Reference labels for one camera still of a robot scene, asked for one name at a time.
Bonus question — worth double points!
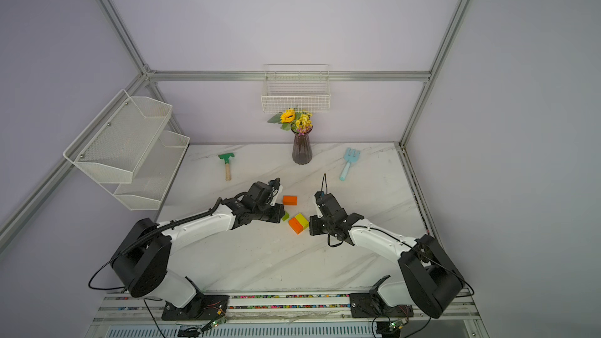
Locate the yellow rectangular block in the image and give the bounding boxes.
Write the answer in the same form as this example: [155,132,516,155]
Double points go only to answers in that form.
[294,214,309,231]

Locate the orange block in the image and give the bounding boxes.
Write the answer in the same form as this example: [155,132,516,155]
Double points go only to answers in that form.
[288,218,305,235]
[283,196,298,206]

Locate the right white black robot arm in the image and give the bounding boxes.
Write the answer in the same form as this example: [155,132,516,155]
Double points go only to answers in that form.
[309,191,467,319]

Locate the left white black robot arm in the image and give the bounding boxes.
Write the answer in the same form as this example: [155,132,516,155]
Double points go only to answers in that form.
[109,178,285,314]

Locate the light blue toy fork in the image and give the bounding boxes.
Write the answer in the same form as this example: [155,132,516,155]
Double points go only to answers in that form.
[339,148,361,181]

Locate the dark ribbed glass vase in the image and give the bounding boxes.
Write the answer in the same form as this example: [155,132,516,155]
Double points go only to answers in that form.
[292,129,312,165]

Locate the yellow artificial flower bouquet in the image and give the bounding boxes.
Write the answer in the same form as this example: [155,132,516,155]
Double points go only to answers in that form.
[268,108,314,136]

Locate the white two-tier mesh shelf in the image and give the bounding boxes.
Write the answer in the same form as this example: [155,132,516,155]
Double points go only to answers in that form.
[64,90,190,211]

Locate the green toy rake wooden handle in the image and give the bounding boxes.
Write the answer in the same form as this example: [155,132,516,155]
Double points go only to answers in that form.
[218,153,235,182]

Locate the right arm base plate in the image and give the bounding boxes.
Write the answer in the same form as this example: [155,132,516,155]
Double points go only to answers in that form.
[349,275,414,319]

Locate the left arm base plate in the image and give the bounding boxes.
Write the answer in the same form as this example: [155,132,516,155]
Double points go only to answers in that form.
[161,277,230,322]

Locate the white wire wall basket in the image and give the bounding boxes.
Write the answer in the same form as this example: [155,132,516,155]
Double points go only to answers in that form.
[261,64,331,114]

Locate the aluminium front rail frame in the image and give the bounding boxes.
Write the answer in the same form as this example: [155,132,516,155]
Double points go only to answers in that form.
[86,290,489,337]

